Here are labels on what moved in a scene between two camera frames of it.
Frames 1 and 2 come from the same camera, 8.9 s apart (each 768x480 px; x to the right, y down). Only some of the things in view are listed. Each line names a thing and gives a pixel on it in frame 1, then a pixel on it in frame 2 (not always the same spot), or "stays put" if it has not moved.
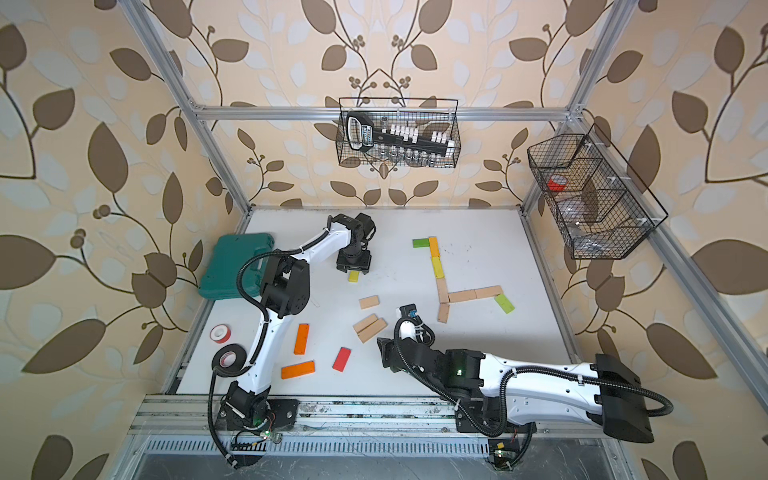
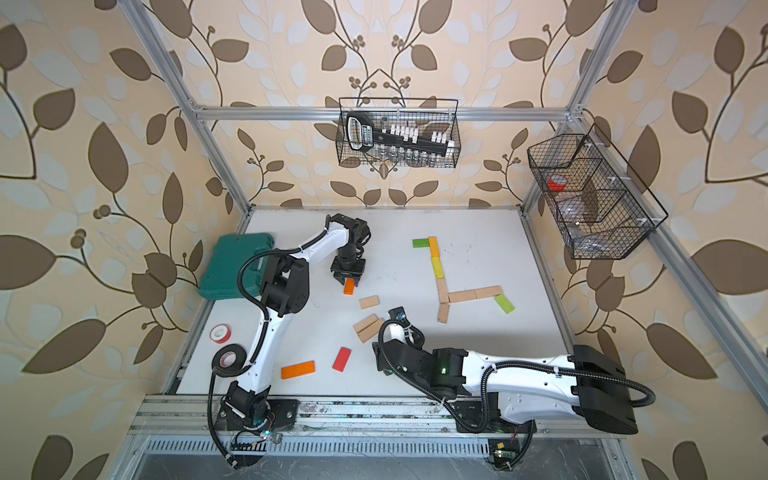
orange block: (302, 339) to (349, 285)
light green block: (505, 303) stays put
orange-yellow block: (435, 251) stays put
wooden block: (443, 313) stays put
